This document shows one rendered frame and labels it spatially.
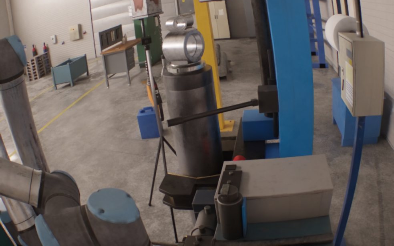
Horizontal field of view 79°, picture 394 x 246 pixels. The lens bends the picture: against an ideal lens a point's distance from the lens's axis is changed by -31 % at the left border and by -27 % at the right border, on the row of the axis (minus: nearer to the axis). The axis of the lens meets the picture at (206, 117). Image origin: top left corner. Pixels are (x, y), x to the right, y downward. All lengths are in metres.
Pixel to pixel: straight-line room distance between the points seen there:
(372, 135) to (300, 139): 2.48
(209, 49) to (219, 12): 7.58
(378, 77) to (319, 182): 0.73
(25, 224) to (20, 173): 0.26
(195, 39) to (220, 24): 10.12
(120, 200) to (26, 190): 0.24
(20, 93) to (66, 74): 8.29
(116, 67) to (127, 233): 7.02
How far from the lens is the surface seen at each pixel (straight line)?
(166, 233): 2.67
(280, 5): 1.21
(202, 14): 3.89
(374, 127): 3.73
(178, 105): 1.35
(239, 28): 12.04
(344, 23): 1.78
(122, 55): 7.33
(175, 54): 1.33
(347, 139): 3.71
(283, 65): 1.25
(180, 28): 2.75
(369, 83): 1.55
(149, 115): 4.26
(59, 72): 9.38
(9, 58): 0.92
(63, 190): 0.63
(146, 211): 2.98
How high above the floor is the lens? 1.80
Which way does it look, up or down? 22 degrees down
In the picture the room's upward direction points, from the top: 8 degrees counter-clockwise
